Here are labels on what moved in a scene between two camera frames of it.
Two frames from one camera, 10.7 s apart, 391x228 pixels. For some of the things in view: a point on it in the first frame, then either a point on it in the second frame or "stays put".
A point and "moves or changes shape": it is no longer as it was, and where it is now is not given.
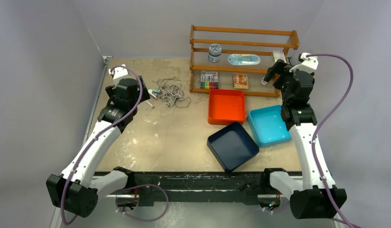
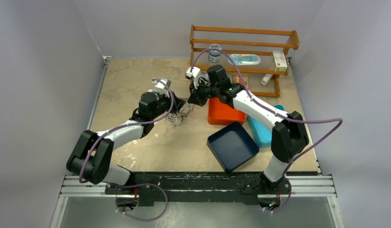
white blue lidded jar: [214, 52] stays put
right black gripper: [282, 69] to [195, 97]
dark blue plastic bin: [233, 146] stays put
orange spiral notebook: [240, 80] stays put
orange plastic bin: [226, 107] stays put
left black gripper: [111, 91] to [178, 103]
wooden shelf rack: [234, 61] stays put
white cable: [171, 93] moves or changes shape
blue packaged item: [243, 59] stays put
